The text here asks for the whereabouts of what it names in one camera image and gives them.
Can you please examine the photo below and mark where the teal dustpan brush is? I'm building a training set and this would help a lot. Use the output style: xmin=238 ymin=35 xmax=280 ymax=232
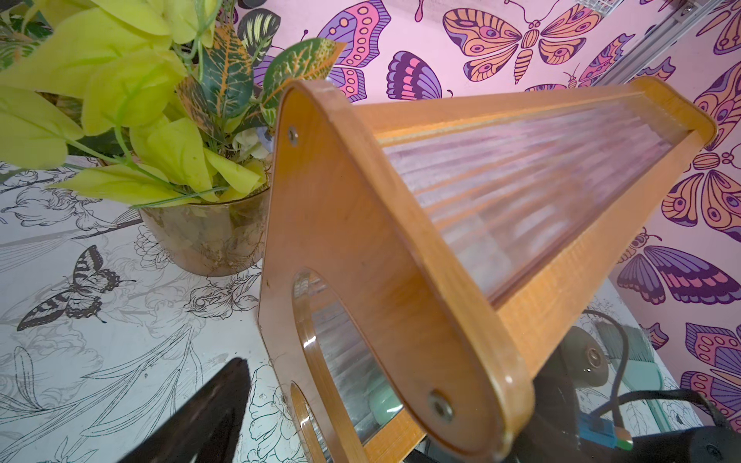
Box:
xmin=592 ymin=320 xmax=675 ymax=432

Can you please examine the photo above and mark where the wooden three-tier shelf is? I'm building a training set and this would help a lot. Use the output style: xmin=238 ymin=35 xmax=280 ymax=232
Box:
xmin=259 ymin=77 xmax=719 ymax=462

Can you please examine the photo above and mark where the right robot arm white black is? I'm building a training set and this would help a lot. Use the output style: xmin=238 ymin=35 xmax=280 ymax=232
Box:
xmin=507 ymin=328 xmax=740 ymax=462

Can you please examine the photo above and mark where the glass vase with green plant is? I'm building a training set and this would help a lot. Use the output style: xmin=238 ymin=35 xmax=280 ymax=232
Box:
xmin=1 ymin=1 xmax=347 ymax=276

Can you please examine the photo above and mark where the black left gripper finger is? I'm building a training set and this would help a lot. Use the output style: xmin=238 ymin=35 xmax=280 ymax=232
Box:
xmin=122 ymin=358 xmax=251 ymax=462

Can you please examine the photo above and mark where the green canister bottom shelf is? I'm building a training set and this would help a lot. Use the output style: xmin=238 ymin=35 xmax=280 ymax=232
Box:
xmin=560 ymin=326 xmax=610 ymax=388
xmin=367 ymin=378 xmax=403 ymax=426

